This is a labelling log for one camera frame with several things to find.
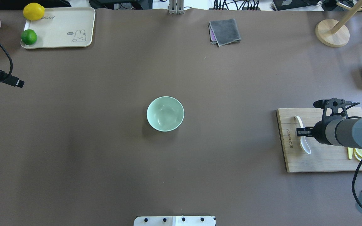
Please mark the yellow lemon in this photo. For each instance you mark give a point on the yellow lemon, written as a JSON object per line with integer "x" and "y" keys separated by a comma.
{"x": 33, "y": 11}

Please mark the bamboo cutting board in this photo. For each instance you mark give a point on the bamboo cutting board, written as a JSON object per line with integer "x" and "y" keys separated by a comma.
{"x": 323, "y": 158}

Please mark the grey metal bracket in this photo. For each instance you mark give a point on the grey metal bracket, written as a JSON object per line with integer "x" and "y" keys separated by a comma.
{"x": 176, "y": 7}

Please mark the beige rabbit tray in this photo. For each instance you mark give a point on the beige rabbit tray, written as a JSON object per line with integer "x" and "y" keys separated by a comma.
{"x": 63, "y": 27}

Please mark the light green bowl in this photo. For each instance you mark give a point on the light green bowl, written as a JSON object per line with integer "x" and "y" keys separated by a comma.
{"x": 165, "y": 114}

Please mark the white mounting plate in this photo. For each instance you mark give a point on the white mounting plate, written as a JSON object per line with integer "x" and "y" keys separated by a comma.
{"x": 175, "y": 221}

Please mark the yellow plastic knife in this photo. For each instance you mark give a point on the yellow plastic knife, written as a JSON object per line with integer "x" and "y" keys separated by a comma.
{"x": 350, "y": 152}

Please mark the white ceramic spoon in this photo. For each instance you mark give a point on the white ceramic spoon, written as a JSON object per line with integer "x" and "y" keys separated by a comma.
{"x": 303, "y": 142}

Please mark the folded grey cloth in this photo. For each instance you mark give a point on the folded grey cloth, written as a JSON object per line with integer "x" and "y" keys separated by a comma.
{"x": 223, "y": 32}

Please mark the wooden stand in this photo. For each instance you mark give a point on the wooden stand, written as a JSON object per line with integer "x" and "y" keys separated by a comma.
{"x": 334, "y": 33}

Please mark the green lime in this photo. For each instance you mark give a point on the green lime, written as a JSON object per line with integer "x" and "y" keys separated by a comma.
{"x": 29, "y": 37}

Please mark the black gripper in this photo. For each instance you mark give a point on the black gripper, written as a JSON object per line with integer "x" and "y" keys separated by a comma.
{"x": 319, "y": 132}

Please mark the lower top lemon slice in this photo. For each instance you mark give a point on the lower top lemon slice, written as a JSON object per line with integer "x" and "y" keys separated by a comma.
{"x": 358, "y": 152}

